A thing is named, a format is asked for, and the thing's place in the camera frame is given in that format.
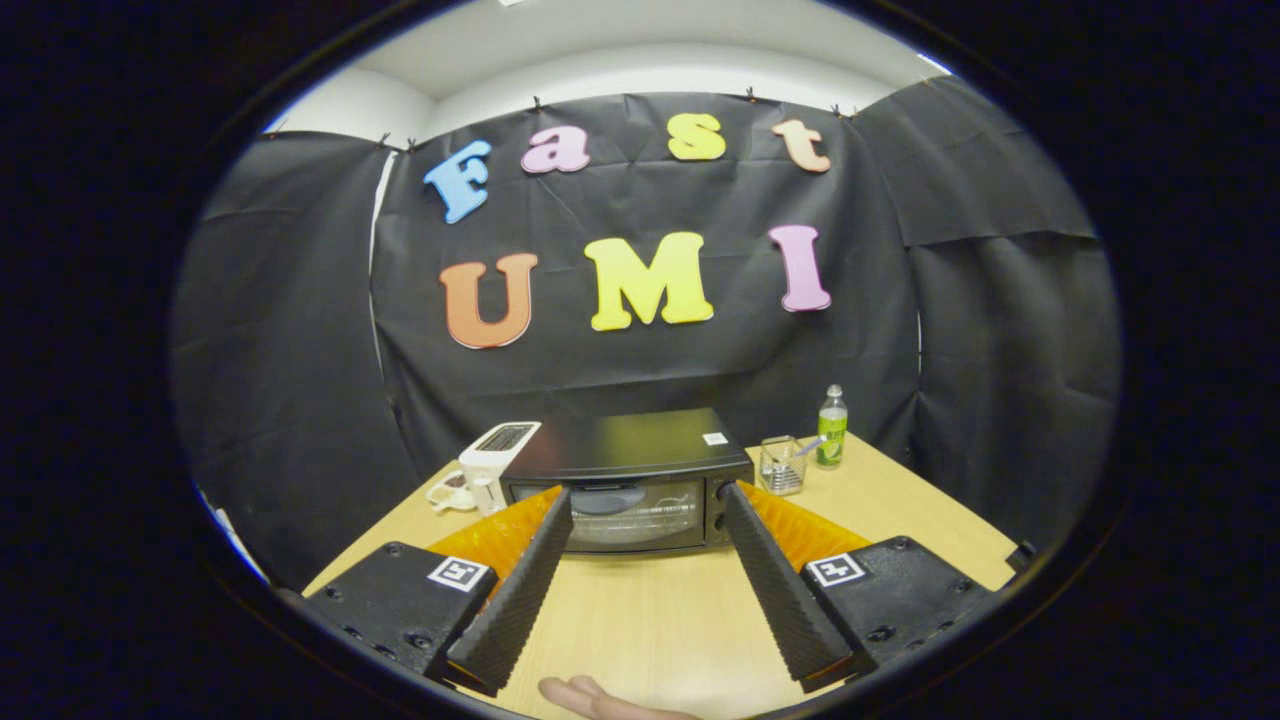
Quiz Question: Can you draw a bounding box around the white pop-up toaster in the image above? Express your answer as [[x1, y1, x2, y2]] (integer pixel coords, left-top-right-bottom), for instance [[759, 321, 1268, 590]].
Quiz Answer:
[[458, 421, 542, 517]]

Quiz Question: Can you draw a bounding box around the green drink bottle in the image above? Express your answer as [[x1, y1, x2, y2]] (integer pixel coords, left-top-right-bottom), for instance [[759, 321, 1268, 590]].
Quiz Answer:
[[816, 385, 849, 470]]

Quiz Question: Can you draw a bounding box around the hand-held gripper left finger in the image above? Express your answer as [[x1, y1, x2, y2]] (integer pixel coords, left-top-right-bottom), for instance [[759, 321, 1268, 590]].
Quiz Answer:
[[300, 487, 574, 698]]

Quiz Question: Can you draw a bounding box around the small white dish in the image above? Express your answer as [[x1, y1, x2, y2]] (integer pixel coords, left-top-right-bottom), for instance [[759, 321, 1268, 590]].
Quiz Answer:
[[426, 470, 479, 515]]

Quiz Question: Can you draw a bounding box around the clear glass cup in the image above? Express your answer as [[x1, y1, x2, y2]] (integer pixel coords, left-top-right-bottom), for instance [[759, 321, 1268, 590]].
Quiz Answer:
[[758, 435, 809, 497]]

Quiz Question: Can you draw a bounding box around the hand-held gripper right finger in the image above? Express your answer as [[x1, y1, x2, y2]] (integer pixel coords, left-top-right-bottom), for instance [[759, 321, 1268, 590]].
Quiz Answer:
[[720, 481, 1001, 694]]

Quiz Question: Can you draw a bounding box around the black toaster oven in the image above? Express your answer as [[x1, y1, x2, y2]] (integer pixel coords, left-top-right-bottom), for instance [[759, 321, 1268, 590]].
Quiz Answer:
[[500, 407, 756, 554]]

